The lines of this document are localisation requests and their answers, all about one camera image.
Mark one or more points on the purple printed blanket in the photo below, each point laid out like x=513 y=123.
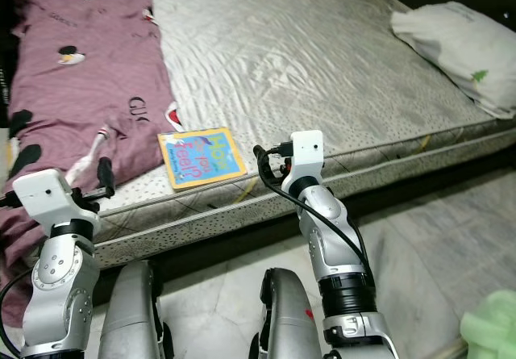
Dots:
x=85 y=85

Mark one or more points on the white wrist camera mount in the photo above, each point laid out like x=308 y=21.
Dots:
x=310 y=153
x=48 y=195

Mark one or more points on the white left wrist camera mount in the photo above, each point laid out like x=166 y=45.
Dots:
x=48 y=195

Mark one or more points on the dark bed frame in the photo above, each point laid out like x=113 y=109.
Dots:
x=210 y=242

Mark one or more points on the silver robot right leg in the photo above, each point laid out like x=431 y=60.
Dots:
x=290 y=319

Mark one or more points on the white printed pillow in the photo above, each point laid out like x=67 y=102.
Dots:
x=459 y=48

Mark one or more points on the colourful children's board book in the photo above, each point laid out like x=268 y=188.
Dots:
x=201 y=157

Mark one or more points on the silver robot left leg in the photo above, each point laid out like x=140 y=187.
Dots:
x=135 y=319

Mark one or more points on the white quilted mattress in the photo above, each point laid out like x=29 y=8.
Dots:
x=298 y=60

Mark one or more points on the silver robot leg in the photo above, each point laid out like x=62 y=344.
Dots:
x=290 y=319
x=135 y=319

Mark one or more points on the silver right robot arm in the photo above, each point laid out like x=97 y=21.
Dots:
x=330 y=246

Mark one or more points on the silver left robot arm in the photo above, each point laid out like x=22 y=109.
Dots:
x=56 y=294

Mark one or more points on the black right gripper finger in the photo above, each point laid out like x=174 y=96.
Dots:
x=263 y=162

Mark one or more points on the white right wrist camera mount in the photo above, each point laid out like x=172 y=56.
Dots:
x=310 y=153

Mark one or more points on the light green plastic bag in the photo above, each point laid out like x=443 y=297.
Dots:
x=490 y=327

